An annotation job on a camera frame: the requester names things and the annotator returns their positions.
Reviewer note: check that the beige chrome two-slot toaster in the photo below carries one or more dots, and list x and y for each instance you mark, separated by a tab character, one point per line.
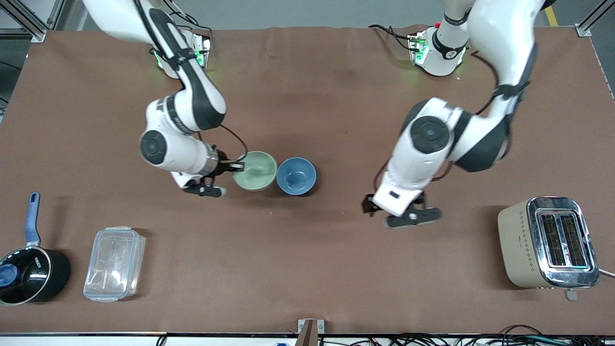
523	245

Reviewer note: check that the light green bowl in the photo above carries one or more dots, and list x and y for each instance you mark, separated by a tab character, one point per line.
257	170

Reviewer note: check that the blue bowl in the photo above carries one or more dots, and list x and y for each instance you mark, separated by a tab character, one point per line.
296	176

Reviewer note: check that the clear plastic lidded container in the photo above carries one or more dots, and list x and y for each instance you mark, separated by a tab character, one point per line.
114	264

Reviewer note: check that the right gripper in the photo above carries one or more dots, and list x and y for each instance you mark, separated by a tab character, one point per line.
222	163

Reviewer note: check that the right base connector plate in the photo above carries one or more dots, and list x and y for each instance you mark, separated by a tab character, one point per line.
202	50

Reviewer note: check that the brown table cover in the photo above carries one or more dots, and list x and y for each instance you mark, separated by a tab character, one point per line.
307	250

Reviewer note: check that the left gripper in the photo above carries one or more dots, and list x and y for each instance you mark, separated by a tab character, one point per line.
369	205

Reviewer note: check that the base connector plate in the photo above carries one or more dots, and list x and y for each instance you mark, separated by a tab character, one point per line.
417	48
202	50

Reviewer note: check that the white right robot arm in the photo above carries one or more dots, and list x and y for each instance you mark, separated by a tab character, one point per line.
163	149

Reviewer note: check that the metal table edge bracket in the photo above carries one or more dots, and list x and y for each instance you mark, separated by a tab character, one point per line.
311	329

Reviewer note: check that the glass lid with blue knob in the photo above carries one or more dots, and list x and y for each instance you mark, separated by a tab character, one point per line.
29	274

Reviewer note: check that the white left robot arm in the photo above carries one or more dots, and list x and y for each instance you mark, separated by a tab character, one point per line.
432	134

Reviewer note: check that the aluminium frame profile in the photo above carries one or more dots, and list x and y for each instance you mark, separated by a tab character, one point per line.
29	24
588	24

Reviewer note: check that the left base connector plate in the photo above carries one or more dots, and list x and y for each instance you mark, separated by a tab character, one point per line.
417	48

